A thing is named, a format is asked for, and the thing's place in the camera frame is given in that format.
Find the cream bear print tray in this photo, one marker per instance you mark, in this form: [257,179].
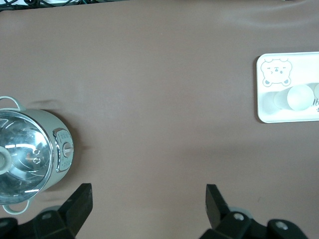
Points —
[279,114]

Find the glass pot lid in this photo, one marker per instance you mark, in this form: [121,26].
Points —
[25,139]

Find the white plastic cup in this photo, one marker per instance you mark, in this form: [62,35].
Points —
[299,97]
[316,90]

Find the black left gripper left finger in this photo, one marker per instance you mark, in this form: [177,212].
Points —
[62,221]

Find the grey-green electric pot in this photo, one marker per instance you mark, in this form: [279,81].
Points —
[49,119]

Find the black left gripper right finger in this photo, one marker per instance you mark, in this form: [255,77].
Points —
[236,226]

